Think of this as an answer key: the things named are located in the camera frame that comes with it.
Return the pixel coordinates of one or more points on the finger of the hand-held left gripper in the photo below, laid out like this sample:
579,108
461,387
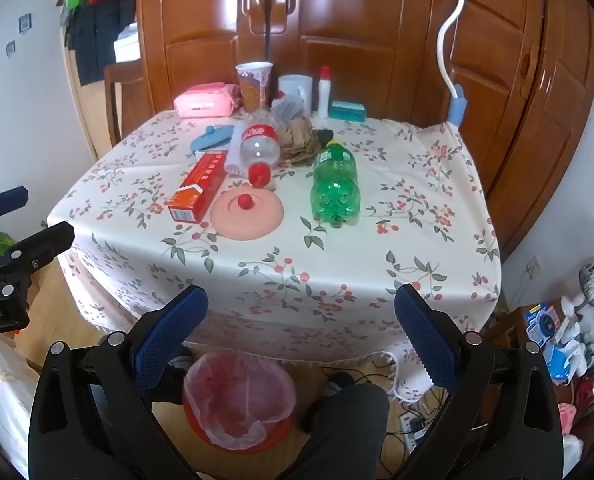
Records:
4,200
42,247

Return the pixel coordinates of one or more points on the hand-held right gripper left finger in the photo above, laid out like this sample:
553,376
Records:
172,335

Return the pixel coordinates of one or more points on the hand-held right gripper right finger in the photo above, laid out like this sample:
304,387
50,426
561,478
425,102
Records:
427,340

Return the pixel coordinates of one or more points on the orange bin with pink bag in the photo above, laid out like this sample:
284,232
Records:
237,390

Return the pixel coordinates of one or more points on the pink round lid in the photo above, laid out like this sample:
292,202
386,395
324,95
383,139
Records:
249,220

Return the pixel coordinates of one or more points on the red cardboard box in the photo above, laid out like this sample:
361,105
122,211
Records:
199,185

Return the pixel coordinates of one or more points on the green plastic bottle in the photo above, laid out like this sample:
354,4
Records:
334,185

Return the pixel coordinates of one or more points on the blue silicone lid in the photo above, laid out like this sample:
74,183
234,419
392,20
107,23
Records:
212,137

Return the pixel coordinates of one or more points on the clear plastic bottle red label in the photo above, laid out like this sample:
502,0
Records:
259,145

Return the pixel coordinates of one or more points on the person's shoe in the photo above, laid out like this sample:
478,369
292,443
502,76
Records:
179,362
339,382

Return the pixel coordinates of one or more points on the white power strip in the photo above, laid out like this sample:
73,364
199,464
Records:
412,427

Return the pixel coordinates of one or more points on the white plastic bag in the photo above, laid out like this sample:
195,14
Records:
14,400

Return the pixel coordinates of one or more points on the blue printed box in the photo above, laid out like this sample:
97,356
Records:
542,322

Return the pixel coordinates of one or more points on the person's dark trouser leg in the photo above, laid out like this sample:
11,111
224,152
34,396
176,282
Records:
337,435

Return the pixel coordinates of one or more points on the floral tablecloth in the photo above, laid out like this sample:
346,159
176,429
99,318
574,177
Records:
327,240

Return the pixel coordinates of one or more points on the white and blue plastic toy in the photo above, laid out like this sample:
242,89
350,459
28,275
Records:
572,345

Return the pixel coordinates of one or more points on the wooden chair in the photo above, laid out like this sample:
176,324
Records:
127,90

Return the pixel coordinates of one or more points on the dark hanging clothes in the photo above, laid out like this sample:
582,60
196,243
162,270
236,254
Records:
97,35

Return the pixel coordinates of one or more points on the white box behind chair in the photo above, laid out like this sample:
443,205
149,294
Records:
127,47

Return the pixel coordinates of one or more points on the pink wet wipes pack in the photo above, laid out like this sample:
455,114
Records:
202,102

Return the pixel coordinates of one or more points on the crumpled brown paper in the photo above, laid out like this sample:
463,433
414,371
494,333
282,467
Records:
302,142

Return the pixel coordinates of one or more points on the teal box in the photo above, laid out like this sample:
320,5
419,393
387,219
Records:
347,110

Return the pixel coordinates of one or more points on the crumpled clear plastic wrapper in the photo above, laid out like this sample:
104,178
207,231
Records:
284,108

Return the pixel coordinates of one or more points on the patterned paper cup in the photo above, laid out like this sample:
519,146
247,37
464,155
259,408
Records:
253,87

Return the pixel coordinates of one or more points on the white bottle with red cap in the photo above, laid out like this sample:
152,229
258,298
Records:
324,95

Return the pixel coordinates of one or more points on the white mug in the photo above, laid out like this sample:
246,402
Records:
294,90

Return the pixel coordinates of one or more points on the wooden wardrobe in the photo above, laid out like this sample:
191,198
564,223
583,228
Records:
357,20

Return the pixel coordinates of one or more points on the wall socket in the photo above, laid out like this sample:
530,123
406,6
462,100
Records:
533,267

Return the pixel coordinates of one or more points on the wall switch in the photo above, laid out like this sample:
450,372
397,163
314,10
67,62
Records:
11,48
25,22

